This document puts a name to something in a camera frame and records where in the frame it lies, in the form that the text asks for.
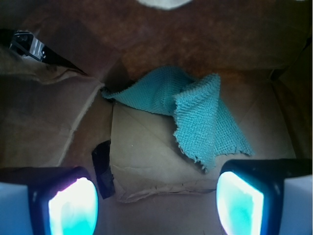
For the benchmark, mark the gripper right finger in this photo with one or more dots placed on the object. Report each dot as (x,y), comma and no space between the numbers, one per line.
(266,197)

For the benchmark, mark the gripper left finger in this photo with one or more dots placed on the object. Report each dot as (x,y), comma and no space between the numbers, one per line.
(47,201)

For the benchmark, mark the blue woven cloth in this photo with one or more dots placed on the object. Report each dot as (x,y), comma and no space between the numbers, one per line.
(205,128)

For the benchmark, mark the brown paper bag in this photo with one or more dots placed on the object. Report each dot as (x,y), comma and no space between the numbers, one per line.
(53,116)

